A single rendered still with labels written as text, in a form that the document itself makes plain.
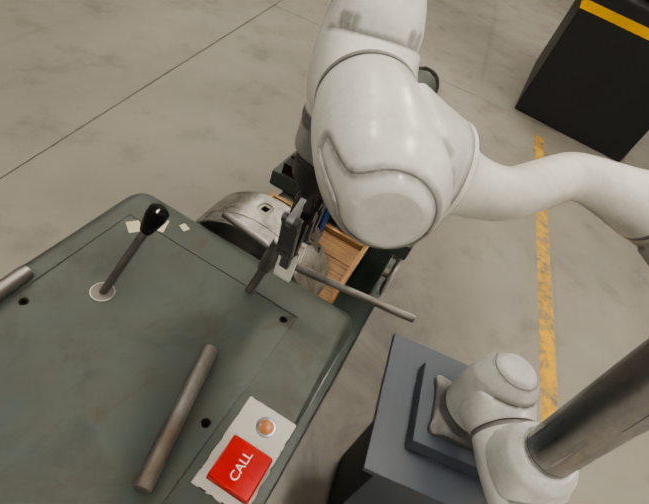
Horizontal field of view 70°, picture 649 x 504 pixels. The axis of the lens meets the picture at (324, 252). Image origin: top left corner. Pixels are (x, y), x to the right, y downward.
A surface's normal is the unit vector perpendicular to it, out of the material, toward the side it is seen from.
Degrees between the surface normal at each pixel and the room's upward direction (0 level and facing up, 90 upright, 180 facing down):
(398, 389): 0
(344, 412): 0
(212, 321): 0
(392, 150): 29
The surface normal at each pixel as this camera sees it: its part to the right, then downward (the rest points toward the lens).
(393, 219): -0.10, 0.68
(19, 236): 0.29, -0.66
